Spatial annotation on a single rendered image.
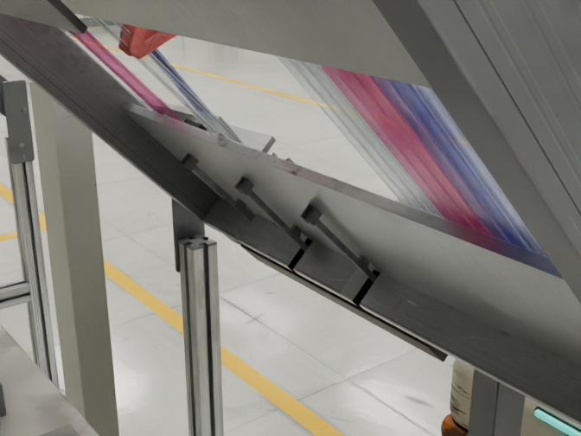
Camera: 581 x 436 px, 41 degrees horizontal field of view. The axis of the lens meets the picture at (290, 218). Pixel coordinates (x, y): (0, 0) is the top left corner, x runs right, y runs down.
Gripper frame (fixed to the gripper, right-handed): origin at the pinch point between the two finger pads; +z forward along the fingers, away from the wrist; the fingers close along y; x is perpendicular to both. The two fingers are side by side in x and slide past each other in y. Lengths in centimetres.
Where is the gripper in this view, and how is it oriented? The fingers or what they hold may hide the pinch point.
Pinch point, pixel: (133, 45)
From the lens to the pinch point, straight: 72.3
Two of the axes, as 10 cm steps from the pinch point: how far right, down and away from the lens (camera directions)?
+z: -5.1, 8.5, -0.9
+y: 6.1, 2.9, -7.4
